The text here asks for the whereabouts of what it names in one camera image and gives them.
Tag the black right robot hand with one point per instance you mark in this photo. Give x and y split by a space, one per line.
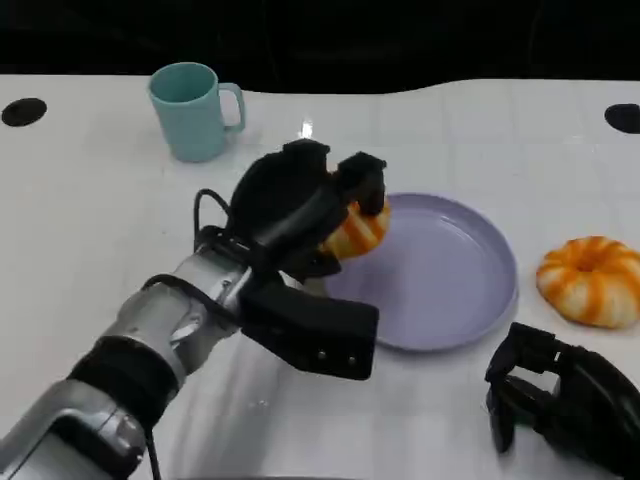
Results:
565 400

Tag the lilac plate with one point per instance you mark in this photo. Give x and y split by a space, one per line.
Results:
440 275

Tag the black table grommet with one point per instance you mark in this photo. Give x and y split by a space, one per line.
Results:
623 118
24 112

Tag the pale green mug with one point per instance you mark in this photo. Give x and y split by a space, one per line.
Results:
190 115

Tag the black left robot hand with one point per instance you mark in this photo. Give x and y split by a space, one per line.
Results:
280 200

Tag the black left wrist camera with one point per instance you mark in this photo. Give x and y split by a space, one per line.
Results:
320 330

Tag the black backdrop cloth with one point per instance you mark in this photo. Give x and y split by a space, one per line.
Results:
320 40

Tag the orange and white bread roll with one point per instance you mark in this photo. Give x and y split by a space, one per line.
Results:
360 235
590 282

